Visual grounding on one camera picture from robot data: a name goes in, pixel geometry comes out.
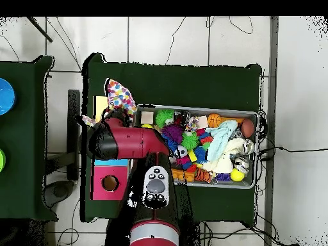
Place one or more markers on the polka dot cloth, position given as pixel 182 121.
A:
pixel 120 98
pixel 89 120

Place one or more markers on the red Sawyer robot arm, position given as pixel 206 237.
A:
pixel 133 141

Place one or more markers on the shallow mesh toy bin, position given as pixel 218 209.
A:
pixel 230 183

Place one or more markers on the wooden box with three holes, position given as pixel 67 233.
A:
pixel 102 194

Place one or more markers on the purple spiky ball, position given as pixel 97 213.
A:
pixel 174 132

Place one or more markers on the small soccer ball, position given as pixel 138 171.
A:
pixel 182 151

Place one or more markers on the orange toy basketball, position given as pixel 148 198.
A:
pixel 214 120

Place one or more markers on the light blue cloth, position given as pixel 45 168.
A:
pixel 220 139

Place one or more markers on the dark green tablecloth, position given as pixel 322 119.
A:
pixel 192 82

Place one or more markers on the cream knitted cloth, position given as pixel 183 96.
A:
pixel 228 159

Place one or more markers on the yellow tennis ball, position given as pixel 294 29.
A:
pixel 237 175

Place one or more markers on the brown toy football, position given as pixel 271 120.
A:
pixel 247 128

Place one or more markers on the black upright bar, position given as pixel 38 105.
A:
pixel 73 102

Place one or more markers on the grey floor base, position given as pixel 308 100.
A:
pixel 60 192

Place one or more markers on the green cloth side table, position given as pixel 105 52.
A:
pixel 25 128

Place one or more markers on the blue disc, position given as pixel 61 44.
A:
pixel 6 97

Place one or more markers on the black rod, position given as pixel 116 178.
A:
pixel 39 29

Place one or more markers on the green disc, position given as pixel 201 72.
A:
pixel 1 160

